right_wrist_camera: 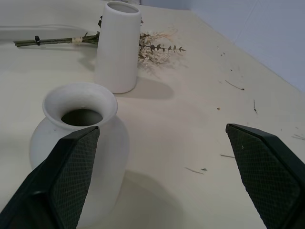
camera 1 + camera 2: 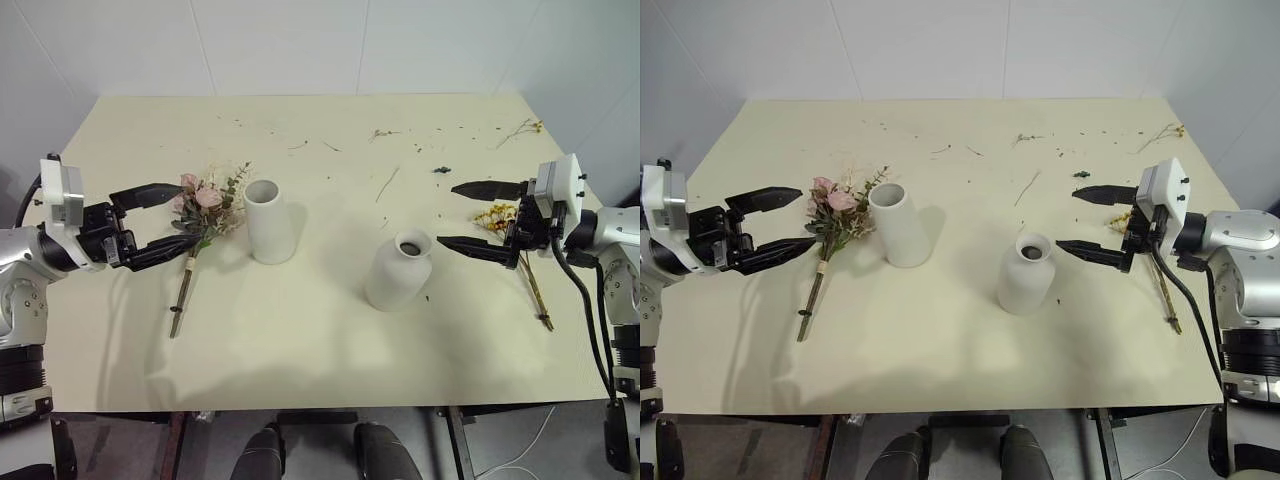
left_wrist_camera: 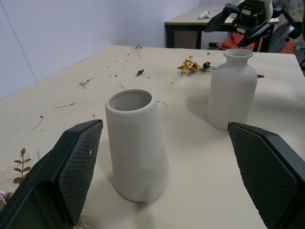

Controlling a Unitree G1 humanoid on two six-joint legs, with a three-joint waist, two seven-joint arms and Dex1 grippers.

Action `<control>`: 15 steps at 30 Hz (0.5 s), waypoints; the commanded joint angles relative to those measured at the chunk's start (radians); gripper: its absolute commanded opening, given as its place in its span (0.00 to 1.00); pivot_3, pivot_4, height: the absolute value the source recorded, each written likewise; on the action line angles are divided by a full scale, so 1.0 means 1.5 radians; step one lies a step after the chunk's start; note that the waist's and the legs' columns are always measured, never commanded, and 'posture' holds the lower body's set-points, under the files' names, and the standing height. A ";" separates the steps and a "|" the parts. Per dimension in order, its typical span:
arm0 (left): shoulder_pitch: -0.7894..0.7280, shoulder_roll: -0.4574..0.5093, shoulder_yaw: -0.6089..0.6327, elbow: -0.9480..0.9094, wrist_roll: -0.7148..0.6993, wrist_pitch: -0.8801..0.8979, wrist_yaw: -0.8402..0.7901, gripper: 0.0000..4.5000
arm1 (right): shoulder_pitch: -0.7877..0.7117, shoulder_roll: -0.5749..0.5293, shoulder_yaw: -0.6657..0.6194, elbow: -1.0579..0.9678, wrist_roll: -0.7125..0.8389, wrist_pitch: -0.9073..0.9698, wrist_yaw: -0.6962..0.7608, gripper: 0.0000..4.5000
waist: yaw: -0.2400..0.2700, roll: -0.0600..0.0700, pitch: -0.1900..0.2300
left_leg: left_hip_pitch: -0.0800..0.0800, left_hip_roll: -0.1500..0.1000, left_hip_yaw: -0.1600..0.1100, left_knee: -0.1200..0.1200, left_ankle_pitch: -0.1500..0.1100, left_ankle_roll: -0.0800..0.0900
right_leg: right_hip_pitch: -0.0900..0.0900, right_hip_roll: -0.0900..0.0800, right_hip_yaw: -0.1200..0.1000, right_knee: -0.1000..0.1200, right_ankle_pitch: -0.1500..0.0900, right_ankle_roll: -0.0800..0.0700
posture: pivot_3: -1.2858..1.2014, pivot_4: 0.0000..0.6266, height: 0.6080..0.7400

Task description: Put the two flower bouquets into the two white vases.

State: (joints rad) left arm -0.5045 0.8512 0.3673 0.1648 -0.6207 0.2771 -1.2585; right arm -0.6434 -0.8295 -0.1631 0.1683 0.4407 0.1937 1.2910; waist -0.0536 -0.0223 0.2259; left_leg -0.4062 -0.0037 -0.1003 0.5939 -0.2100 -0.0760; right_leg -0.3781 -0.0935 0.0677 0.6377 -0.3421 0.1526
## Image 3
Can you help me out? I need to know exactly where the wooden desk with black frame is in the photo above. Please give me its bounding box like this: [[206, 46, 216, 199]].
[[164, 4, 280, 50]]

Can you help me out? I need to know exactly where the orange chair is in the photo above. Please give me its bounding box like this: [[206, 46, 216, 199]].
[[220, 32, 294, 53]]

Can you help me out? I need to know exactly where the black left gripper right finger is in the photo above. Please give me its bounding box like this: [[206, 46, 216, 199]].
[[227, 122, 305, 229]]

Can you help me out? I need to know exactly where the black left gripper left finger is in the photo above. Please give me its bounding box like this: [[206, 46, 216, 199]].
[[0, 119, 104, 229]]

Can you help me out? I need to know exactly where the beige dried baby's-breath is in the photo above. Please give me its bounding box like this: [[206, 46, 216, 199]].
[[74, 205, 89, 227]]

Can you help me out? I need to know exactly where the white bottle-shaped ceramic vase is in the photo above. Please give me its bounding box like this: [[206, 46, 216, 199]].
[[207, 49, 258, 131]]

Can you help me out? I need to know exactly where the small brown dried sprig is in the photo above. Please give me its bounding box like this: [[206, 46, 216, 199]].
[[79, 76, 95, 90]]

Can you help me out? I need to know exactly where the beige dried twig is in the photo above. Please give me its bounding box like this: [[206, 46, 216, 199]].
[[131, 44, 143, 60]]

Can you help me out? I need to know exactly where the white conical ceramic vase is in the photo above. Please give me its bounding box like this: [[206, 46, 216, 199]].
[[105, 89, 171, 203]]

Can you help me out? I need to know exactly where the thin brown dried stem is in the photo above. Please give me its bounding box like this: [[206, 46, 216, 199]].
[[32, 115, 44, 131], [54, 102, 78, 110]]

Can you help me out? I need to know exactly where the yellow dried flower bunch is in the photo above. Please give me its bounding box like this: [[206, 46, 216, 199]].
[[177, 55, 217, 76]]

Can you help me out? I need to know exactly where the brown leafy dried sprig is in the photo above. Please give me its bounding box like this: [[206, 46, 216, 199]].
[[12, 147, 32, 185]]

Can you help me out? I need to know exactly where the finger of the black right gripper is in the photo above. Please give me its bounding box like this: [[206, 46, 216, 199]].
[[204, 10, 237, 33], [237, 22, 275, 48]]

